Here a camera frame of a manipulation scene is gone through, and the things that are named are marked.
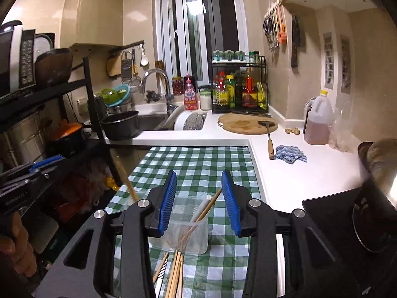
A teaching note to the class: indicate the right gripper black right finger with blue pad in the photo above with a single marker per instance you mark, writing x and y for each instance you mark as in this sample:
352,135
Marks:
236,197

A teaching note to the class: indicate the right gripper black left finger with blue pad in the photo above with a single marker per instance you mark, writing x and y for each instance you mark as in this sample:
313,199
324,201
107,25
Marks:
162,201

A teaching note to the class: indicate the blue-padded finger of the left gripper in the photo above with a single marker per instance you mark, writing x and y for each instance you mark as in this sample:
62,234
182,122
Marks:
46,162

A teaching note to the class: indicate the white-handled steel fork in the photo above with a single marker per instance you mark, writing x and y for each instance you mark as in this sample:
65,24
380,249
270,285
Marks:
198,210

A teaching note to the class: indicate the chrome kitchen faucet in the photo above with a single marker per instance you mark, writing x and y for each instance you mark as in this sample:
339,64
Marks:
168,96

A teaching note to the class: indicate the person's left hand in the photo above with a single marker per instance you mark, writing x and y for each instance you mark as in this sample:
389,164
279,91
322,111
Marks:
18,249

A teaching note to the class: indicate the large steel stock pot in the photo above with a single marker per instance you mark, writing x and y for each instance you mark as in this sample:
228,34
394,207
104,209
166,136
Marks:
23,143

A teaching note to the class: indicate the clear plastic utensil basket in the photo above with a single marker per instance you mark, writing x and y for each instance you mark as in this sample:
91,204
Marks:
179,224

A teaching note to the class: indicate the blue striped dish cloth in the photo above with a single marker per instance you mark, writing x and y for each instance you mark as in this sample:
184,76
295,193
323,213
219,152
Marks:
290,154

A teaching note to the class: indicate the round wooden cutting board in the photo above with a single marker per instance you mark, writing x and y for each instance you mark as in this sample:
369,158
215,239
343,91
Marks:
246,124

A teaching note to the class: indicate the green white checkered tablecloth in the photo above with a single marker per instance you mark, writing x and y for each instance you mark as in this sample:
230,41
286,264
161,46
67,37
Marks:
221,270

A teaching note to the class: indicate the wooden chopstick middle pair right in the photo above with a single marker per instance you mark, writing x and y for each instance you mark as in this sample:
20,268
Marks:
175,277

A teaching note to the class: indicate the wooden chopstick pair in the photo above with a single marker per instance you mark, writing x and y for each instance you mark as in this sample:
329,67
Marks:
171,273
175,277

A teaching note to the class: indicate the black cooking pot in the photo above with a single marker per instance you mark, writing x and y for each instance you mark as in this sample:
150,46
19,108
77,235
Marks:
121,126

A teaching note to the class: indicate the white ceramic spoon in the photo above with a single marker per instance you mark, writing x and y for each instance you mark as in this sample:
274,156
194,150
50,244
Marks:
159,281

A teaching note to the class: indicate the wooden chopstick middle pair left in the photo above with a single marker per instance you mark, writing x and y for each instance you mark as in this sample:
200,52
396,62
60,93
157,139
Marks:
171,273

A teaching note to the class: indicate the green and blue colanders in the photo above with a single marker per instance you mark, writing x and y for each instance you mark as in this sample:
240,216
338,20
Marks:
115,96

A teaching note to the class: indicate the ginger pieces on counter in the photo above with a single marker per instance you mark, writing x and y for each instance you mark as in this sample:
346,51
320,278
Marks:
293,130

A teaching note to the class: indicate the white sink strainer plate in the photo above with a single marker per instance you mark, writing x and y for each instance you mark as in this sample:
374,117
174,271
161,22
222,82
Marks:
190,121

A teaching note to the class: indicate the dark bowl on shelf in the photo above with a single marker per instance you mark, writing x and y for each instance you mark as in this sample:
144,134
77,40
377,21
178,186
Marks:
53,67

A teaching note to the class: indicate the white jar with lid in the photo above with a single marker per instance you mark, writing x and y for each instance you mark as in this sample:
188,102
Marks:
205,100

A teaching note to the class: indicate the black condiment rack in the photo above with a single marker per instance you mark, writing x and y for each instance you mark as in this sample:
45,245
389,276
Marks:
239,82

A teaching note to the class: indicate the microwave oven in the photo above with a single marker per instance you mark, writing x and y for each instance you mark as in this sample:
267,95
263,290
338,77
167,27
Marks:
20,49

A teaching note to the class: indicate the pink dish soap bottle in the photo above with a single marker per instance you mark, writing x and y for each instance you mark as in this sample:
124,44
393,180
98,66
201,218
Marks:
190,95

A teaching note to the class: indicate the plastic jug of brown liquid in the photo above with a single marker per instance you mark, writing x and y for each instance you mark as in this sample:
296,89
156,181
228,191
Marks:
319,116

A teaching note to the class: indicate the hanging metal grater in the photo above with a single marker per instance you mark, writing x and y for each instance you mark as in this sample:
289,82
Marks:
126,66

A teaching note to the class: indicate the hanging white ladle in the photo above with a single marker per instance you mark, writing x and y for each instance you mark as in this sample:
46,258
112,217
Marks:
144,60

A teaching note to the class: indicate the black wok with steel lid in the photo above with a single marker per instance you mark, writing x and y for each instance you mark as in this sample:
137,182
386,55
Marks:
374,211

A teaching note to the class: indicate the black glass gas stove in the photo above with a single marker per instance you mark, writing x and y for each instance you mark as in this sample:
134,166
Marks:
368,252

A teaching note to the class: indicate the wooden-handled spatula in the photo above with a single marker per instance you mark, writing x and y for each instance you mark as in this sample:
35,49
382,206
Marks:
268,124

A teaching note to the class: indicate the hanging utensils on wall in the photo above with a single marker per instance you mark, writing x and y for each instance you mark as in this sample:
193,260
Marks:
274,26

